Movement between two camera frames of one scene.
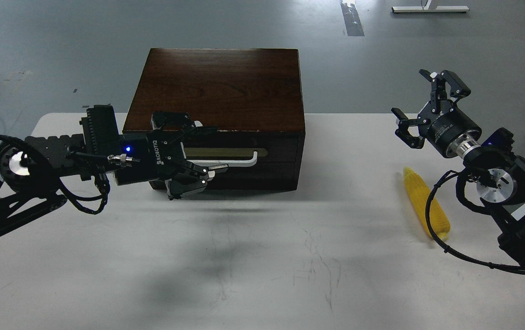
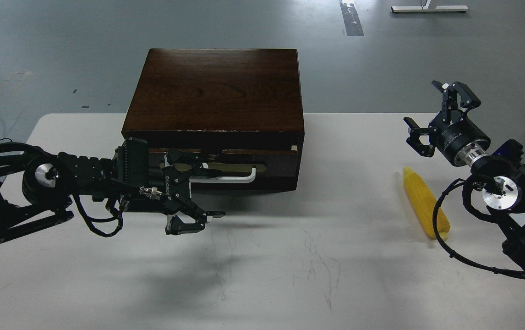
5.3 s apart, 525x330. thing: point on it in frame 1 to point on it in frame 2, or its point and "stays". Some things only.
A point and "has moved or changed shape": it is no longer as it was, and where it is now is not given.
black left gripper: x=159 y=152 to x=175 y=194
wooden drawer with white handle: x=256 y=161 has moved or changed shape
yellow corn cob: x=421 y=195 stays
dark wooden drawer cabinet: x=254 y=97 stays
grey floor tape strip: x=351 y=18 stays
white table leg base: x=426 y=8 stays
